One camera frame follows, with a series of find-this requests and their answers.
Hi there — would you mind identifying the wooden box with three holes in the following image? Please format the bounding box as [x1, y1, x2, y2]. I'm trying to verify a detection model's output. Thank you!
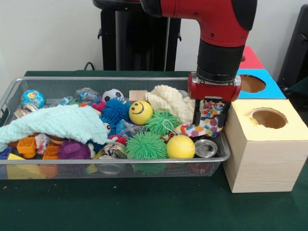
[222, 45, 308, 194]

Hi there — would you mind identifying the crushed drink can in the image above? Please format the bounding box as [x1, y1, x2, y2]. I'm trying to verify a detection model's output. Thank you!
[194, 139, 218, 158]

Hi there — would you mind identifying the green spiky rubber ball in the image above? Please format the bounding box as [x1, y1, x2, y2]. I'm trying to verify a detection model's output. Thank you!
[145, 111, 181, 137]
[125, 131, 168, 160]

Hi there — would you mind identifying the mint knitted cloth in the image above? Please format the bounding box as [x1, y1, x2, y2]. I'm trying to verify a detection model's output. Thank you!
[0, 103, 109, 152]

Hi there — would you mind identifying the blue globe ball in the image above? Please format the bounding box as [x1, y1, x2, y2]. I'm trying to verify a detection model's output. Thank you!
[20, 90, 46, 109]

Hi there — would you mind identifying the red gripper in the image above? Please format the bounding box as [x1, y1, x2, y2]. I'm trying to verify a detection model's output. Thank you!
[187, 71, 242, 128]

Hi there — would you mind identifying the clear mesh bin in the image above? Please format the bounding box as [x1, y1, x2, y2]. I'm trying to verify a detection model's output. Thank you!
[0, 76, 231, 180]

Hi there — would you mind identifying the cream waffle cloth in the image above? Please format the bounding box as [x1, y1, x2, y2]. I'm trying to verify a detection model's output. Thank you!
[144, 85, 205, 126]

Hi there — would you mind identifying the yellow smiley ball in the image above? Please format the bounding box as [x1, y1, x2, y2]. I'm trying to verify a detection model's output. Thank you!
[128, 100, 154, 125]

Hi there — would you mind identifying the blue spiky rubber ball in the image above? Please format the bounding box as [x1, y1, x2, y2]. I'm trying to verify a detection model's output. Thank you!
[101, 97, 132, 126]

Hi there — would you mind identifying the yellow tennis ball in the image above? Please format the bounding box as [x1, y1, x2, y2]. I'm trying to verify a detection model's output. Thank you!
[166, 134, 196, 159]

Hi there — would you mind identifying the dark green table cloth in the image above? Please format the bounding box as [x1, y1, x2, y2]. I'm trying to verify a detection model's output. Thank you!
[0, 70, 308, 231]

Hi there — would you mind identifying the black panel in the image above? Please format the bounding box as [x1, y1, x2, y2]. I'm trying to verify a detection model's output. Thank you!
[276, 4, 308, 97]

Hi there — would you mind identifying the colourful polka dot cloth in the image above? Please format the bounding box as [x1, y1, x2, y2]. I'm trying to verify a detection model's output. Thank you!
[174, 101, 226, 138]

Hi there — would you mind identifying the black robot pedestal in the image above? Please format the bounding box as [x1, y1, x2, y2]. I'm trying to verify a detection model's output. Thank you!
[92, 0, 194, 72]

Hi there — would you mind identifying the small soccer ball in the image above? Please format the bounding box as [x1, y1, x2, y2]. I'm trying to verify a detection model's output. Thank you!
[102, 89, 125, 103]

